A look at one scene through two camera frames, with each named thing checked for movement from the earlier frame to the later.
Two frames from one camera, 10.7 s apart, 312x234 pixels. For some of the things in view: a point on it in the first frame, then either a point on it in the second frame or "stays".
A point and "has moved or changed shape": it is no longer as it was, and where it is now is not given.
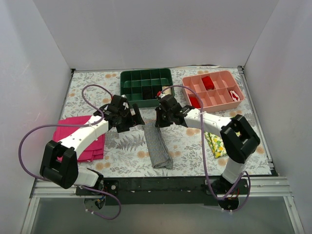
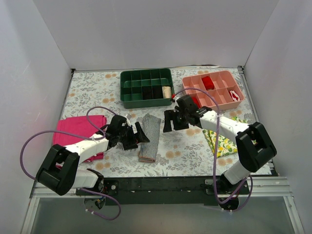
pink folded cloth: (95, 151) stays
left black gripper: (130, 119) to (133, 138)
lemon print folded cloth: (216, 145) stays
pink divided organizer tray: (218, 90) stays
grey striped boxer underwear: (159, 153) has moved or changed shape
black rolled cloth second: (147, 92) stays
